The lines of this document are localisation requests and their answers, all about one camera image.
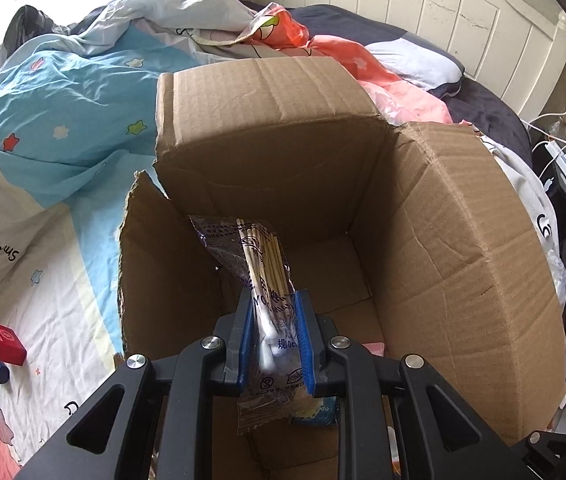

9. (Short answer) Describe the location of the white and blue pillow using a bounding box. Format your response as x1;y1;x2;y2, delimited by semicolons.
363;37;466;98

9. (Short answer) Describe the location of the dark blue blanket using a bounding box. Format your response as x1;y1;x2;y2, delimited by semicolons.
288;4;534;161

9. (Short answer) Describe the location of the white cable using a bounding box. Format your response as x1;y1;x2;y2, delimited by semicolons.
523;70;566;133

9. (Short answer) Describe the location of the star printed bedsheet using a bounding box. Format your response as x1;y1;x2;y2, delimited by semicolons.
0;195;129;480

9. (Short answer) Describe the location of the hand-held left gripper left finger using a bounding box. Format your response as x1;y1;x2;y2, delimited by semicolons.
13;290;257;480

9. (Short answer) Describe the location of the cream wooden headboard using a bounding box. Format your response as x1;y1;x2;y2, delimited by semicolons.
283;0;566;126

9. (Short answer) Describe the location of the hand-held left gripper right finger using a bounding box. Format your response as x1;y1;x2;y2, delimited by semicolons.
295;288;520;480

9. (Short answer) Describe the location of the pink flowered cloth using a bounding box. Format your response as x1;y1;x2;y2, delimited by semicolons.
308;35;454;126

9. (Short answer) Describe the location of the brown cardboard box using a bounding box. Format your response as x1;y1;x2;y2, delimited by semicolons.
118;56;566;480

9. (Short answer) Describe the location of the star printed duvet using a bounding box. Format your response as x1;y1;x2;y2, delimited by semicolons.
0;0;314;303

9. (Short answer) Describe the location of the bag of cotton swabs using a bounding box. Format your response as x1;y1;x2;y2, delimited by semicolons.
188;215;336;436

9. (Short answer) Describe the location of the dark grey cloth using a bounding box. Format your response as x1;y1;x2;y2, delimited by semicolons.
3;5;60;47

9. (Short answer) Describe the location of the red box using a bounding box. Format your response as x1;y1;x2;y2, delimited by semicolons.
0;319;28;367

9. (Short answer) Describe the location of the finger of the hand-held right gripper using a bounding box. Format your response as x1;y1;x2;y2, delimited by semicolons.
510;430;566;476

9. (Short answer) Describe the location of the white printed cloth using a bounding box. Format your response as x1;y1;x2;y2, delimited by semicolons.
483;135;566;311

